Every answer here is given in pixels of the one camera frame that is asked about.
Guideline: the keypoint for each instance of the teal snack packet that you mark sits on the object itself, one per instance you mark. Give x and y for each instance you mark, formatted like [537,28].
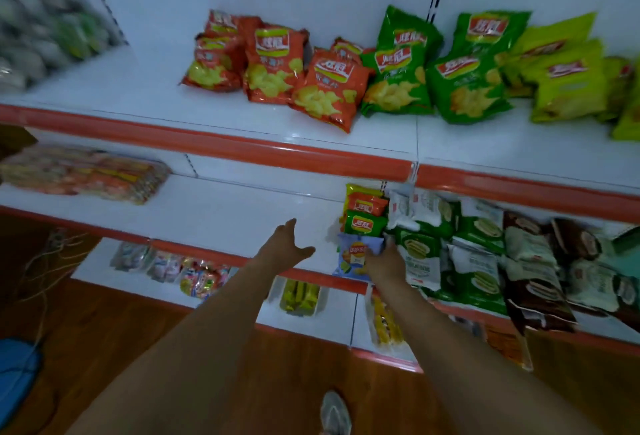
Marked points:
[625,249]

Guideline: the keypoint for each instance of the small yellow chip bag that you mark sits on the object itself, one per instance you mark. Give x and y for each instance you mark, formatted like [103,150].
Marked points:
[360,190]

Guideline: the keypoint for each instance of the person's left thumb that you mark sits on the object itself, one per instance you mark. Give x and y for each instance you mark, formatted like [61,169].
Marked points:
[305,252]

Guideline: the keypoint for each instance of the white shelf board red edge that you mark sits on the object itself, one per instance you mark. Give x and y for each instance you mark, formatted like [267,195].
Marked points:
[332,319]
[150,84]
[225,219]

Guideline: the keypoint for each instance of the yellow snack sticks packet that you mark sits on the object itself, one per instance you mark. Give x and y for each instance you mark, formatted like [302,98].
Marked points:
[300,297]

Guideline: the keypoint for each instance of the small orange chip bag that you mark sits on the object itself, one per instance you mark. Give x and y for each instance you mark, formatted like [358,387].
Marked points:
[367,205]

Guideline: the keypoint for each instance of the pile of orange clear packets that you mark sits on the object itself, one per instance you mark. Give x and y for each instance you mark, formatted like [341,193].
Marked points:
[85,174]

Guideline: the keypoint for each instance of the blue chip bag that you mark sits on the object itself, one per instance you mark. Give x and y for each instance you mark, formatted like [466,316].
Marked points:
[351,254]

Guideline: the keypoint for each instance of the pile of green white packets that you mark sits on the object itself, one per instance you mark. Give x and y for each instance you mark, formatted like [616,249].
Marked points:
[470,259]

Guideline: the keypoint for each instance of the blue round object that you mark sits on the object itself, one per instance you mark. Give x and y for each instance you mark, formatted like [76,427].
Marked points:
[17,379]

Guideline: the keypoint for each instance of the person's right thumb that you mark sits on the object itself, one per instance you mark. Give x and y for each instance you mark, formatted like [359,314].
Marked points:
[371,267]

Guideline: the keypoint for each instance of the person's left hand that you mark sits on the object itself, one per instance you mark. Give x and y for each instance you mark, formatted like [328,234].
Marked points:
[281,252]

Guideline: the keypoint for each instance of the pile of brown white packets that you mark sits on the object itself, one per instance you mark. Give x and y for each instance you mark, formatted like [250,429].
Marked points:
[540,269]

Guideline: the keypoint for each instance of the dark green chip bag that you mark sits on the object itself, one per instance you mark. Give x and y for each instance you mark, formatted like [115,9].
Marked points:
[467,89]
[487,29]
[412,29]
[397,82]

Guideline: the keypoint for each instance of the orange snack packet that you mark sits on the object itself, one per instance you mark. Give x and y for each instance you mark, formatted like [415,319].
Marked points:
[507,347]

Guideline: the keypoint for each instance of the clear white snack packet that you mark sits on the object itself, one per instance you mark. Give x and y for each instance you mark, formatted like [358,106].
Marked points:
[130,256]

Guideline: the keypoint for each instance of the small green chip bag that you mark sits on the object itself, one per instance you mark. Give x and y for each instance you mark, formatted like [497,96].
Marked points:
[365,224]

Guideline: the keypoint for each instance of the clear yellow snack bag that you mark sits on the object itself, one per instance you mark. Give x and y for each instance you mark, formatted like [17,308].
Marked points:
[385,324]

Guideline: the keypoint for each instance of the person's left forearm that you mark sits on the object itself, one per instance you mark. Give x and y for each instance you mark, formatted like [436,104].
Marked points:
[200,349]

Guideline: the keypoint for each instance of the person's grey shoe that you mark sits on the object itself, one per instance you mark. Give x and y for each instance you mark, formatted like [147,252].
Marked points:
[335,414]

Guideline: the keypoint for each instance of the clear pink snack packet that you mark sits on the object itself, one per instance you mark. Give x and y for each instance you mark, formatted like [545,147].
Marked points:
[165,267]

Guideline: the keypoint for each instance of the person's right forearm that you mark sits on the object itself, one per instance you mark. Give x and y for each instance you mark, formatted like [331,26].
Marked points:
[465,369]

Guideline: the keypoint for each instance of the lime green chip bag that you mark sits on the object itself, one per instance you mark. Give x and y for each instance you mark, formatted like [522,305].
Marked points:
[570,82]
[550,37]
[630,114]
[617,84]

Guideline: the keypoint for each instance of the person's right hand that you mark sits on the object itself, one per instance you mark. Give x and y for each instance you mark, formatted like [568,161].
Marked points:
[387,269]

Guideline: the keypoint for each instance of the pile of grey green packets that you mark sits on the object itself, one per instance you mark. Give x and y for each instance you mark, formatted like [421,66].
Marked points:
[45,32]

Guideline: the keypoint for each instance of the colourful candy packet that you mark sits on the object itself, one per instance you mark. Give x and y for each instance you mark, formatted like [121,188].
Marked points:
[202,279]

